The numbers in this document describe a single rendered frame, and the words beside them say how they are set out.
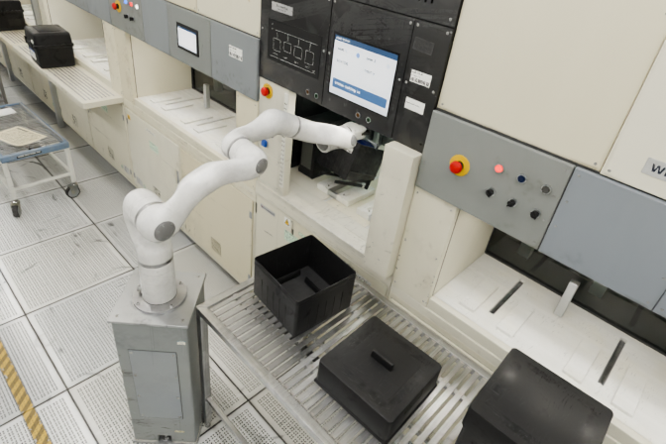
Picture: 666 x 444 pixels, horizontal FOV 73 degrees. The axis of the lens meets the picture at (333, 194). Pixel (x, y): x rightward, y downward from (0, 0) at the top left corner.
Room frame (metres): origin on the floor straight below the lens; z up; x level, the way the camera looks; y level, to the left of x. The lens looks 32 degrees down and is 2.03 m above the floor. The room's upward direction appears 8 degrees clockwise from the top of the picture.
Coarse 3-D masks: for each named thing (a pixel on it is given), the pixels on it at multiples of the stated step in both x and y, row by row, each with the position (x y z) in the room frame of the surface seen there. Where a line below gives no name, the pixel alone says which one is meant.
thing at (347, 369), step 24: (360, 336) 1.03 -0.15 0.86; (384, 336) 1.05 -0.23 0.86; (336, 360) 0.93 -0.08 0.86; (360, 360) 0.94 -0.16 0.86; (384, 360) 0.93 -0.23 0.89; (408, 360) 0.96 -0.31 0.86; (432, 360) 0.98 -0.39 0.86; (336, 384) 0.87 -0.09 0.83; (360, 384) 0.85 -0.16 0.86; (384, 384) 0.87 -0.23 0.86; (408, 384) 0.88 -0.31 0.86; (432, 384) 0.93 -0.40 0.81; (360, 408) 0.80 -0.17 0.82; (384, 408) 0.79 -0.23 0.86; (408, 408) 0.82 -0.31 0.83; (384, 432) 0.75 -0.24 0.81
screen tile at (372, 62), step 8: (368, 56) 1.55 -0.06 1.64; (368, 64) 1.54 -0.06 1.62; (376, 64) 1.52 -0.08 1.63; (384, 64) 1.50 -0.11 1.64; (392, 64) 1.48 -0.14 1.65; (384, 72) 1.50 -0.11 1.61; (368, 80) 1.53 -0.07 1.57; (376, 80) 1.51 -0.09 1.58; (384, 80) 1.49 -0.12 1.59; (376, 88) 1.51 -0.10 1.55; (384, 88) 1.49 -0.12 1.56
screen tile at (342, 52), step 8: (336, 48) 1.64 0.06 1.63; (344, 48) 1.62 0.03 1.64; (344, 56) 1.61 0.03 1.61; (352, 56) 1.59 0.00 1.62; (360, 56) 1.57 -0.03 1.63; (336, 64) 1.64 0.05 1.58; (360, 64) 1.56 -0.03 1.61; (336, 72) 1.63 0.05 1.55; (344, 72) 1.61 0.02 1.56; (352, 72) 1.58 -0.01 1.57; (352, 80) 1.58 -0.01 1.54
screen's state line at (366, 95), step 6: (336, 78) 1.63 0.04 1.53; (336, 84) 1.63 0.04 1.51; (342, 84) 1.61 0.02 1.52; (348, 84) 1.59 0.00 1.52; (348, 90) 1.59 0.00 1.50; (354, 90) 1.57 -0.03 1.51; (360, 90) 1.55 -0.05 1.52; (360, 96) 1.55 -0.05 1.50; (366, 96) 1.53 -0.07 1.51; (372, 96) 1.52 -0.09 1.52; (378, 96) 1.50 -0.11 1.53; (372, 102) 1.51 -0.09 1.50; (378, 102) 1.50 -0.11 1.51; (384, 102) 1.48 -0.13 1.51
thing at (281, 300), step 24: (312, 240) 1.45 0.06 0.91; (264, 264) 1.30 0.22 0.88; (288, 264) 1.39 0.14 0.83; (312, 264) 1.44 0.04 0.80; (336, 264) 1.34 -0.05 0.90; (264, 288) 1.22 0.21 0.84; (288, 288) 1.30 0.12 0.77; (312, 288) 1.32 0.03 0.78; (336, 288) 1.20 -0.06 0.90; (288, 312) 1.10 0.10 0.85; (312, 312) 1.13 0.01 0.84; (336, 312) 1.21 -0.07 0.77
